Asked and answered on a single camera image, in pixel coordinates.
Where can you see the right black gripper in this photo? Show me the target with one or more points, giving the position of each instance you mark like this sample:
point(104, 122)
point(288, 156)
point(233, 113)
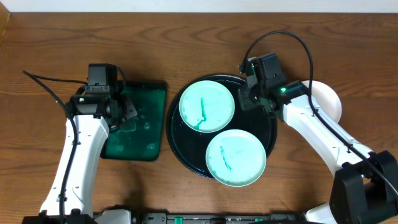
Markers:
point(245, 102)

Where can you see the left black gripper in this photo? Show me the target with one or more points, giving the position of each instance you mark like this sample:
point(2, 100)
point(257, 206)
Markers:
point(125, 109)

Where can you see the green sponge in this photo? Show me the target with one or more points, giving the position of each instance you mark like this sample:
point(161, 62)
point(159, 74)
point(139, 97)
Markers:
point(128, 126)

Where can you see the white plate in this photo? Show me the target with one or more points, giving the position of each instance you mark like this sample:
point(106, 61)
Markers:
point(327, 99)

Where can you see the mint green plate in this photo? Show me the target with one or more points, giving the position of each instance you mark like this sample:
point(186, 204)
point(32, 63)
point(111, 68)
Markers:
point(235, 158)
point(206, 106)

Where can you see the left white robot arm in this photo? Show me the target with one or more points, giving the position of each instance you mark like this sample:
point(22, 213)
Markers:
point(70, 199)

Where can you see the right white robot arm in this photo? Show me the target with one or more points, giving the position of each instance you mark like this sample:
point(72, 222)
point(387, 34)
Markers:
point(365, 183)

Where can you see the black rectangular sponge tray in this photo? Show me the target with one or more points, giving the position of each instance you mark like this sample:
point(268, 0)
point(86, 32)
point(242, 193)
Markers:
point(144, 143)

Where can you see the round black tray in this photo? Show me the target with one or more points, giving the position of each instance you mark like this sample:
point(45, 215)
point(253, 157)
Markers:
point(189, 146)

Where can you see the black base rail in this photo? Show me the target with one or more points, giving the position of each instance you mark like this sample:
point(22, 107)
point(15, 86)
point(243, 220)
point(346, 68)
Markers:
point(202, 219)

